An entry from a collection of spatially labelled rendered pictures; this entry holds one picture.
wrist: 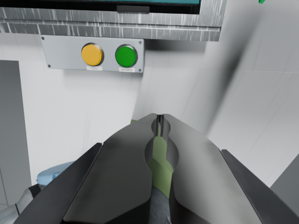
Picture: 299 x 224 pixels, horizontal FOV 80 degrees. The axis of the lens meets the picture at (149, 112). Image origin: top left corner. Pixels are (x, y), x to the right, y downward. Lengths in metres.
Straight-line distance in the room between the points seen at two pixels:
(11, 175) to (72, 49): 2.25
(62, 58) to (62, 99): 0.19
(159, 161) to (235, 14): 0.38
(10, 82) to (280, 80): 1.76
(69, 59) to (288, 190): 2.43
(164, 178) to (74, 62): 0.33
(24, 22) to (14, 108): 1.52
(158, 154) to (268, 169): 0.45
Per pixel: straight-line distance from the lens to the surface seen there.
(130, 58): 0.38
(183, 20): 0.38
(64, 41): 0.43
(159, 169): 0.44
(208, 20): 0.39
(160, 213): 0.46
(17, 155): 2.30
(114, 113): 0.56
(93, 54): 0.40
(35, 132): 0.72
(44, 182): 0.36
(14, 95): 1.88
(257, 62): 0.56
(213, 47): 0.50
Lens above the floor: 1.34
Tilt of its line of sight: 62 degrees down
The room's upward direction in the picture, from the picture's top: 175 degrees counter-clockwise
